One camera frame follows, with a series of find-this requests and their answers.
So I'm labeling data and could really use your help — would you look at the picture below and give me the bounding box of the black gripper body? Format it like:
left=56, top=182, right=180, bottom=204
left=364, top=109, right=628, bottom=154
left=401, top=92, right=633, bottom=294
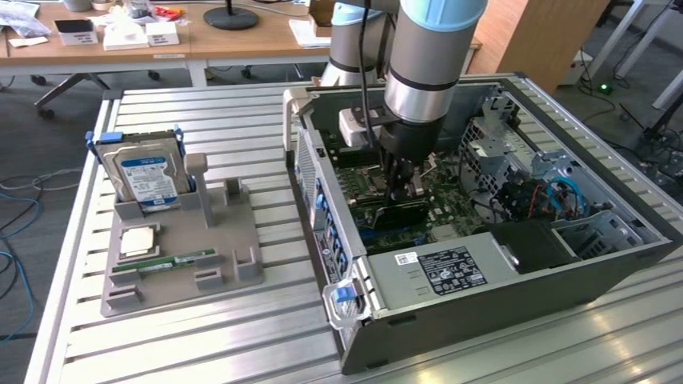
left=377, top=118, right=444, bottom=166

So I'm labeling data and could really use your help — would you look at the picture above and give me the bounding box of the black Nvidia graphics card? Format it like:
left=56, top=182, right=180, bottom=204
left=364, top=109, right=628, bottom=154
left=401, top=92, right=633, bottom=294
left=372, top=198, right=429, bottom=230

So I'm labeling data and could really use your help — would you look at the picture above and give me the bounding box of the CPU socket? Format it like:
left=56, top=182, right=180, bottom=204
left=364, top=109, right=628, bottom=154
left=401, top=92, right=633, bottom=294
left=360, top=163, right=389, bottom=194

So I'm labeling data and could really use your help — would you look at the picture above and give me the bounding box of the silver drive cage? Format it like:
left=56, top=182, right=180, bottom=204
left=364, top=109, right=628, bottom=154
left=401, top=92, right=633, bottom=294
left=456, top=95, right=580, bottom=209

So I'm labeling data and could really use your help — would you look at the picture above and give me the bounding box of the green Dell motherboard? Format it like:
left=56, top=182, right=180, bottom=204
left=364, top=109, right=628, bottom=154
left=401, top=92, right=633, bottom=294
left=321, top=134, right=484, bottom=254

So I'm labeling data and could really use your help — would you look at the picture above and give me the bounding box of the white paper stack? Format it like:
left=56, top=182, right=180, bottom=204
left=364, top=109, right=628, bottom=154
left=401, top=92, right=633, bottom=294
left=286, top=18, right=333, bottom=49

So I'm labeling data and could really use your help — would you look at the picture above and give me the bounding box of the grey power supply unit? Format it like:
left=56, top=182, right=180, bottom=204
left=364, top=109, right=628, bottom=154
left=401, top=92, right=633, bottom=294
left=365, top=233, right=521, bottom=312

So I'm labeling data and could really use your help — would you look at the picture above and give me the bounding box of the brown cardboard box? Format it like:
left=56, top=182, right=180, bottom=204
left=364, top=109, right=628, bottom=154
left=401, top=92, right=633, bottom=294
left=306, top=0, right=334, bottom=28

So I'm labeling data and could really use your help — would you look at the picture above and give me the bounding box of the wooden cabinet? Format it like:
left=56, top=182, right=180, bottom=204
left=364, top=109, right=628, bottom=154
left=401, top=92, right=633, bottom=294
left=462, top=0, right=612, bottom=93

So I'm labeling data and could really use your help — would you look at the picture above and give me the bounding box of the white socket box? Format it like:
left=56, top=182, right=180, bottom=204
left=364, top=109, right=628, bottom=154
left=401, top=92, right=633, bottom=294
left=568, top=50, right=595, bottom=87

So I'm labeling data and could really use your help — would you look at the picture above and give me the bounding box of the wooden desk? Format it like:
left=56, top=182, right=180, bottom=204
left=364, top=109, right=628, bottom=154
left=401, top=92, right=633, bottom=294
left=0, top=0, right=194, bottom=121
left=189, top=0, right=482, bottom=87

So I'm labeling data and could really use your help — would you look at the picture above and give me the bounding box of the blue case latch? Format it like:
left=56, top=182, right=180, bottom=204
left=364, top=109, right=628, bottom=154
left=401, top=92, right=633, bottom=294
left=330, top=279, right=360, bottom=307

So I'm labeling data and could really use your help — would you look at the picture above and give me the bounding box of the silver disk bay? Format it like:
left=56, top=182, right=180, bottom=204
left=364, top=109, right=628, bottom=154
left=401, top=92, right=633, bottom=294
left=548, top=210, right=647, bottom=261

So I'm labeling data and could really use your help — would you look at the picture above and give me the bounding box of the black round lamp base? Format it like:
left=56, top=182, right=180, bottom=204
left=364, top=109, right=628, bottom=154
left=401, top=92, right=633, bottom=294
left=202, top=0, right=261, bottom=31

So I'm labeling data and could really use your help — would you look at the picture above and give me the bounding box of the black stand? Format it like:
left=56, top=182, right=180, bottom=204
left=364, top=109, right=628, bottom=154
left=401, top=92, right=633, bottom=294
left=617, top=78, right=683, bottom=179

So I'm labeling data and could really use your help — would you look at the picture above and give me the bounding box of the dark grey PC case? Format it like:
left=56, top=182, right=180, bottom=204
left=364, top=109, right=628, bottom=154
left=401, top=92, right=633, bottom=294
left=280, top=75, right=675, bottom=376

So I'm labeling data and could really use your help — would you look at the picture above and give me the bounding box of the grey parts rack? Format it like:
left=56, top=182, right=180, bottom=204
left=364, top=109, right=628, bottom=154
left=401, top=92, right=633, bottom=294
left=98, top=151, right=266, bottom=320

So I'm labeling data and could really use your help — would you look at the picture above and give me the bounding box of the silver hard disk drive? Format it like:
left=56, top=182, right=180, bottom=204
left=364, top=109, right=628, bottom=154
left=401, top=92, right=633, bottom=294
left=97, top=138, right=188, bottom=208

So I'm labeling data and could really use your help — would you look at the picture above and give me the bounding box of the small white labelled box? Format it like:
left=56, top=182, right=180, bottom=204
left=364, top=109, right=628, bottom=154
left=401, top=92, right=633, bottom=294
left=144, top=22, right=180, bottom=48

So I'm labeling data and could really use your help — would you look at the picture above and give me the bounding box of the red package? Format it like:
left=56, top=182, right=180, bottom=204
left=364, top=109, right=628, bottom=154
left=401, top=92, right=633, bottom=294
left=152, top=4, right=186, bottom=24

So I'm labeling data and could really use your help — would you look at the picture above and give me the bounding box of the green RAM stick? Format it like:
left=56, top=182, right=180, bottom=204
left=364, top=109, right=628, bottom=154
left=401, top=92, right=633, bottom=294
left=117, top=250, right=217, bottom=273

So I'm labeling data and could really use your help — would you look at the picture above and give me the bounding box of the hard drive with blue label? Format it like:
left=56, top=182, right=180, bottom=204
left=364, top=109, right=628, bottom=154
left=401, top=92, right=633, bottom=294
left=82, top=124, right=189, bottom=211

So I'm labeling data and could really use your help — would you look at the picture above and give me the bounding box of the silver CPU chip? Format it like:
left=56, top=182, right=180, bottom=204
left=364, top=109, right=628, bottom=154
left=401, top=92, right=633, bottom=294
left=120, top=230, right=158, bottom=257

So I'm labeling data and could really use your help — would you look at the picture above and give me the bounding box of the white cardboard box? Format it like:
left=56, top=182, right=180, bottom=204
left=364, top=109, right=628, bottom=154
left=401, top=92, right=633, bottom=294
left=100, top=22, right=150, bottom=52

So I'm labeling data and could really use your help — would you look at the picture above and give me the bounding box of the white box black top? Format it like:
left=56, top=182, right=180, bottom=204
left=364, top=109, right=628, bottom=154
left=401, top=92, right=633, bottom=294
left=54, top=18, right=100, bottom=47

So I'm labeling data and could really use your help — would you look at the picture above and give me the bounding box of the beige card piece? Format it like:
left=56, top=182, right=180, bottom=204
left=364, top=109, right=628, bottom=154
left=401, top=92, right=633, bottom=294
left=8, top=36, right=50, bottom=49

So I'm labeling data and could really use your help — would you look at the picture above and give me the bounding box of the clear plastic bag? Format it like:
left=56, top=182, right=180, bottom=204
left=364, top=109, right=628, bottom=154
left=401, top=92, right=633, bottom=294
left=0, top=10, right=54, bottom=39

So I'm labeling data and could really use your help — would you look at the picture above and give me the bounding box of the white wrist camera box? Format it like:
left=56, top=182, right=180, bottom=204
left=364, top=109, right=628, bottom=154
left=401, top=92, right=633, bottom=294
left=337, top=108, right=381, bottom=147

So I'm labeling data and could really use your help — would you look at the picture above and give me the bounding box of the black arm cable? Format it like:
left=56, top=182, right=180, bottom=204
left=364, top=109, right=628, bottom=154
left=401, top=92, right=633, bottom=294
left=357, top=0, right=376, bottom=149

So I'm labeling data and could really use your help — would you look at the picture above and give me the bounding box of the black wire bundle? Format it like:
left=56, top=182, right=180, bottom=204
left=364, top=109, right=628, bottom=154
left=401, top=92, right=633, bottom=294
left=488, top=178, right=559, bottom=225

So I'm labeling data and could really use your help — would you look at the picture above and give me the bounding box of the light blue SATA wire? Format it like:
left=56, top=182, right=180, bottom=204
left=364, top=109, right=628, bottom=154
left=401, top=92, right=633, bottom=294
left=547, top=175, right=589, bottom=220

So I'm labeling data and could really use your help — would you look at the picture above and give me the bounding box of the white table frame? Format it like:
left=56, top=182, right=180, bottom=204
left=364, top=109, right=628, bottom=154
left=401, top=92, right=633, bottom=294
left=584, top=0, right=683, bottom=81

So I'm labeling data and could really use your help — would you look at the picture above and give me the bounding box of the grey floor cable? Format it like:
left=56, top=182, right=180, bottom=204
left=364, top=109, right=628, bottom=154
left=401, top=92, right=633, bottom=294
left=0, top=166, right=86, bottom=192

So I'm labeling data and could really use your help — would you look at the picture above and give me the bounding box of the blue floor cable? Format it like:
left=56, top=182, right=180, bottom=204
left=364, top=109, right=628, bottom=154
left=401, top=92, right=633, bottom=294
left=0, top=191, right=42, bottom=345

